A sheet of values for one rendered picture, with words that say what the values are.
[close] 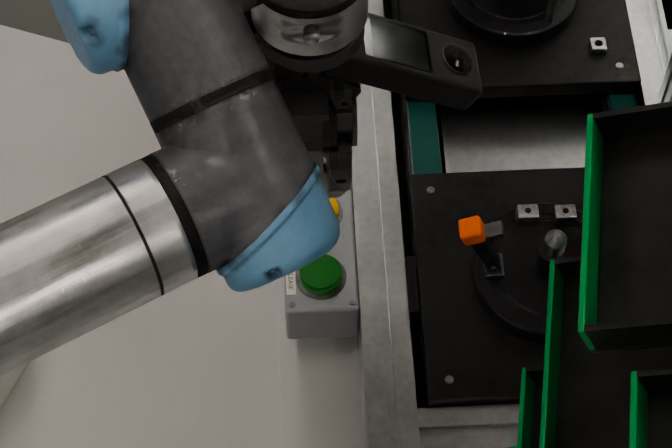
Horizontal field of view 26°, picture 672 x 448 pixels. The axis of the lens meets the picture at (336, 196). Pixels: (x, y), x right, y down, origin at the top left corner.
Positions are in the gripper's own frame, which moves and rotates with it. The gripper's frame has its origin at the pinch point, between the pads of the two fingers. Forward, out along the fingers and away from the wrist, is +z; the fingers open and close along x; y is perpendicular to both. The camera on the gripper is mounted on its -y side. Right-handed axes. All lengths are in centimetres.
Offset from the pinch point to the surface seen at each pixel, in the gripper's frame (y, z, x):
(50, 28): 48, 123, -114
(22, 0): 54, 123, -121
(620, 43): -31, 26, -32
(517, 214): -17.1, 22.8, -9.8
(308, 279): 2.6, 26.0, -5.7
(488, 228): -13.4, 16.9, -5.0
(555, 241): -19.4, 18.4, -4.3
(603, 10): -30, 26, -36
